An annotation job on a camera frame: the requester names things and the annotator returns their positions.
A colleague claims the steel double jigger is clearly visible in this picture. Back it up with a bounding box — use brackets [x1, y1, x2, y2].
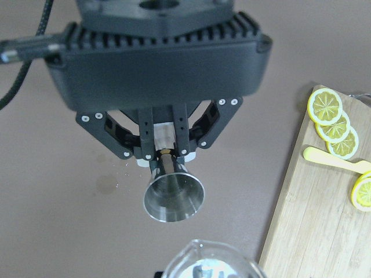
[143, 149, 205, 222]

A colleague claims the top separate lemon slice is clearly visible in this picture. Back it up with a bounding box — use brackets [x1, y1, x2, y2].
[351, 171, 370, 212]

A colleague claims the lemon slice nearest handle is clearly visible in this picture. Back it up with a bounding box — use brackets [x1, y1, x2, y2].
[307, 87, 343, 126]

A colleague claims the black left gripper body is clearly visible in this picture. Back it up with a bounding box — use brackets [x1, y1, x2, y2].
[121, 102, 201, 145]

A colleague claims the wooden cutting board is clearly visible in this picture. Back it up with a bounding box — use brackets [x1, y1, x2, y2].
[257, 83, 371, 278]

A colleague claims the middle overlapping lemon slice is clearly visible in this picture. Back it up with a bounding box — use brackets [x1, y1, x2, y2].
[315, 112, 351, 144]

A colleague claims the clear glass cup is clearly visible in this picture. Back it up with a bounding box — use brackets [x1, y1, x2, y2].
[161, 239, 267, 278]

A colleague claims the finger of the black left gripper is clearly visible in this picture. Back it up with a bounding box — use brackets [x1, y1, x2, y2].
[172, 97, 243, 157]
[75, 109, 154, 161]

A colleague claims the overlapping lemon slice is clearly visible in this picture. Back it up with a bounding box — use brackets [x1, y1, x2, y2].
[315, 112, 351, 144]
[326, 127, 359, 160]

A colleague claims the yellow plastic knife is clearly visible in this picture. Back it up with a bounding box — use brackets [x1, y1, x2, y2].
[303, 147, 370, 174]

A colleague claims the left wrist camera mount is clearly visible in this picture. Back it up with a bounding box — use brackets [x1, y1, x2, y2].
[45, 12, 272, 112]

